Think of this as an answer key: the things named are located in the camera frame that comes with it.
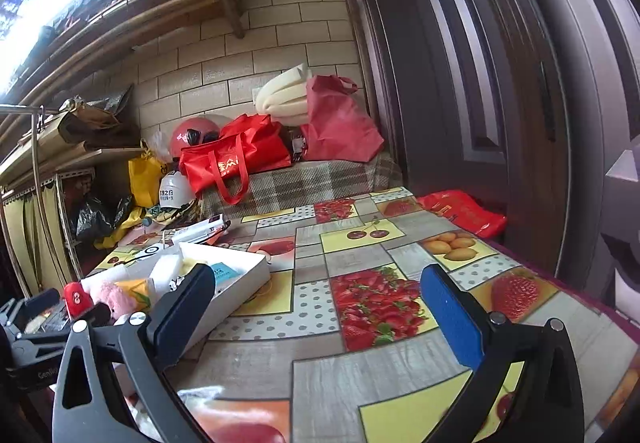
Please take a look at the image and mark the yellow bag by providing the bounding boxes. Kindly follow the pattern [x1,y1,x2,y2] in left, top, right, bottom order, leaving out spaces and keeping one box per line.
[128,148,168,208]

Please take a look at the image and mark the black plastic bag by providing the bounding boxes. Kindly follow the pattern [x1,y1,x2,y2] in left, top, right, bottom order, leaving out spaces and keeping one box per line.
[112,195,133,224]
[70,198,113,244]

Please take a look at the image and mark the bundle of bamboo poles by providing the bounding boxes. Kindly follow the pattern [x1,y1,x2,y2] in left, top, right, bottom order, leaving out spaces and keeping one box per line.
[0,0,365,144]

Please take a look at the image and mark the crumpled white plastic bag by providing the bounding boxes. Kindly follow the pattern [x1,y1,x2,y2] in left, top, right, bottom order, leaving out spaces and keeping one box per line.
[125,385,226,429]

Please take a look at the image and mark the red plastic bag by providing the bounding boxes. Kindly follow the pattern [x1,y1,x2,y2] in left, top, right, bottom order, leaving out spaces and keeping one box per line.
[417,190,507,239]

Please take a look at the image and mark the red nonwoven bag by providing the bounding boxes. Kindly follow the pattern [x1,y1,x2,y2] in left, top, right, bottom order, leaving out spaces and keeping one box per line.
[300,75,386,162]

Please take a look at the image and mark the red tote bag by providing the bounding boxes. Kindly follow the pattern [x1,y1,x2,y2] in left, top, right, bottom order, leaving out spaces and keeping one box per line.
[178,114,292,206]

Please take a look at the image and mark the brown wooden door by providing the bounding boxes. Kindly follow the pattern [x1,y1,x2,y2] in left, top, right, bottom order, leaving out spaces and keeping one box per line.
[325,0,640,304]

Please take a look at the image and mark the white rectangular device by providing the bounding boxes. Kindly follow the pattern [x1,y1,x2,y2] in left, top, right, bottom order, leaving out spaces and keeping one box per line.
[172,218,231,244]

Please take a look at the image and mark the chrome clothes rail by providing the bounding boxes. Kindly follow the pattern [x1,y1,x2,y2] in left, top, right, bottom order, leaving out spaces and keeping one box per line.
[0,104,66,294]

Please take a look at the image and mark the brown paper bags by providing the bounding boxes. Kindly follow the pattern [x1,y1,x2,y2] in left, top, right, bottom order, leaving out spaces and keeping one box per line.
[57,85,136,148]

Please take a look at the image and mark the olive curtain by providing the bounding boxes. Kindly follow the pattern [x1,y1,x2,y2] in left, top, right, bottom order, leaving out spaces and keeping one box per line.
[0,188,71,294]

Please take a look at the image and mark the yellow cloth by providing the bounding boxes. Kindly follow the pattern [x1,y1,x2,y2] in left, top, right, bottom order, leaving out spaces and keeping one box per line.
[95,208,146,250]

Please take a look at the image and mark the red helmet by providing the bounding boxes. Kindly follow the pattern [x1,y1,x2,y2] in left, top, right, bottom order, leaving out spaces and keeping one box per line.
[169,118,223,160]

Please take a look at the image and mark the white metal rack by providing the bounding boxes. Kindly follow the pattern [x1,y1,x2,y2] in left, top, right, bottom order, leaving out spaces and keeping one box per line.
[0,168,96,274]

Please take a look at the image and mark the wooden boards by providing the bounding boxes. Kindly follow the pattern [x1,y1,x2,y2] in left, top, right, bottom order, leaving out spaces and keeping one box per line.
[0,120,146,188]

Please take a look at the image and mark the white helmet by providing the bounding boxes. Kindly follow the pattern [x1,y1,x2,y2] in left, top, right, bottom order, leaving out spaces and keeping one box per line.
[159,171,197,210]

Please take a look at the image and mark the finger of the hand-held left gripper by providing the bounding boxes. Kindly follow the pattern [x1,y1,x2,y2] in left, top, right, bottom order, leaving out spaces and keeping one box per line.
[22,304,113,339]
[0,289,61,324]

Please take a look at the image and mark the yellow sponge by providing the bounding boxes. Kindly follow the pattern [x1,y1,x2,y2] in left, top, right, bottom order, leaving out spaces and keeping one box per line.
[115,277,153,311]

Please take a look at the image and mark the white tray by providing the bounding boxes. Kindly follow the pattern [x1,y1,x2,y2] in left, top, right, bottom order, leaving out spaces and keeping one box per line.
[80,242,272,359]

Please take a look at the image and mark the cream foam roll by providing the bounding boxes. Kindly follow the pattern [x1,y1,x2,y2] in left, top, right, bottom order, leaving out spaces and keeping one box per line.
[255,63,315,126]

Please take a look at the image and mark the teal card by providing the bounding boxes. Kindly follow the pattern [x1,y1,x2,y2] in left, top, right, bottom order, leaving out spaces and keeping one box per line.
[207,262,238,291]

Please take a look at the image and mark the red plush toy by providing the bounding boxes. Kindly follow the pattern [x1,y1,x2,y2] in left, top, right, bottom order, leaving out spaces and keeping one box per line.
[62,282,96,319]

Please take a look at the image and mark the white foam block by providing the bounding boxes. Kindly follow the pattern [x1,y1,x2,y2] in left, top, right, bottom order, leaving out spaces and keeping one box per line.
[149,253,193,294]

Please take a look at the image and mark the plaid cloth cover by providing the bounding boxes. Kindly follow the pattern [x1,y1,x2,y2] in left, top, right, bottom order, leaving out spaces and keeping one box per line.
[200,153,405,218]

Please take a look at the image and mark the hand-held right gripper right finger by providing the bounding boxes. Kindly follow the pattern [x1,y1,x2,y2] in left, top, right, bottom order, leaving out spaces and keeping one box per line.
[420,264,586,443]

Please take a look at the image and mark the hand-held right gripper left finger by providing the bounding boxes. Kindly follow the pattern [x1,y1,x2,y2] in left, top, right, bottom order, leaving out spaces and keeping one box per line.
[52,262,217,443]

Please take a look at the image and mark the fruit print tablecloth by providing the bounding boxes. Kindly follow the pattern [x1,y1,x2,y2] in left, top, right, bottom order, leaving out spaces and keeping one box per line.
[90,185,640,443]

